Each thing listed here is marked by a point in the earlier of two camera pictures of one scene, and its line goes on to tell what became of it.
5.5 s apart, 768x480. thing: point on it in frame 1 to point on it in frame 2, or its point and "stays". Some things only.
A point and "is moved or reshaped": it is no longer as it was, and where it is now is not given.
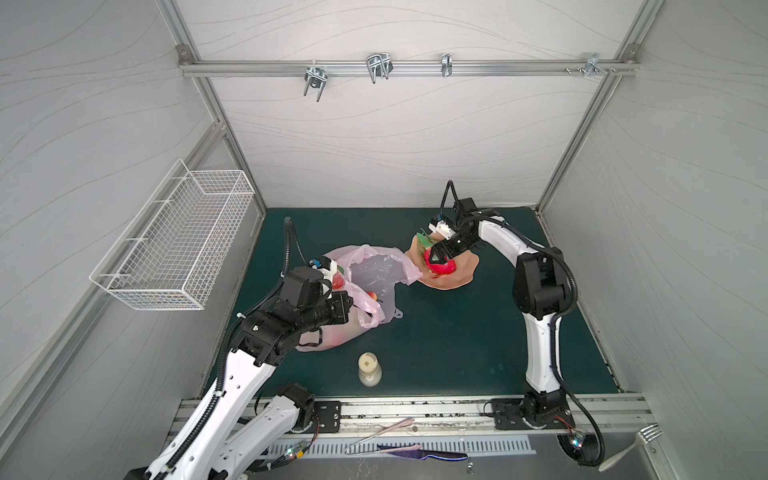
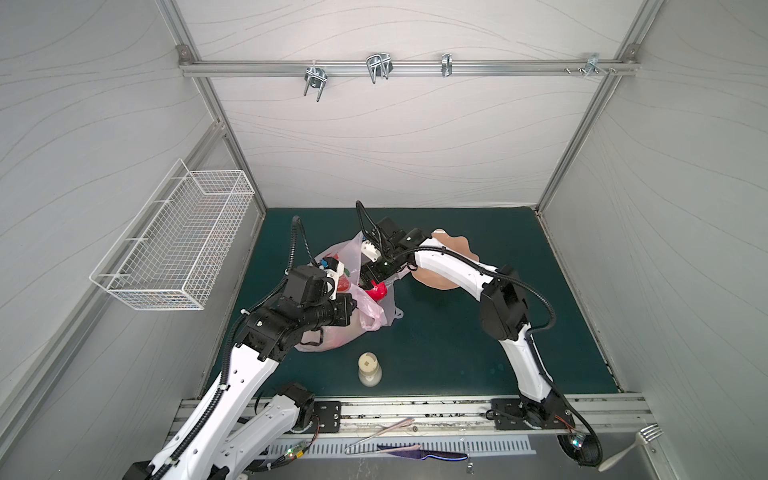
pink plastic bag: x=372 y=275 stays
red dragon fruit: x=436 y=269 is moved or reshaped
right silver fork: x=647 y=434 stays
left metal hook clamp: x=315 y=77 stays
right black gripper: x=447 y=248 to x=372 y=273
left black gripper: x=341 y=302 stays
